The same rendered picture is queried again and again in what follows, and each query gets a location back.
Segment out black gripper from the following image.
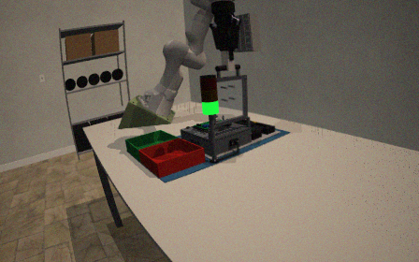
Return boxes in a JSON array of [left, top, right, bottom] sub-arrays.
[[209, 0, 241, 71]]

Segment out red open-top bin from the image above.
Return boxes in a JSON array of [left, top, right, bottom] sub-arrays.
[[138, 138, 206, 178]]

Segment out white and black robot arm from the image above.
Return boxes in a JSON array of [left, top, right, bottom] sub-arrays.
[[138, 0, 228, 117]]

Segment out green bin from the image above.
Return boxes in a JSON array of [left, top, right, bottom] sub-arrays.
[[125, 130, 178, 162]]

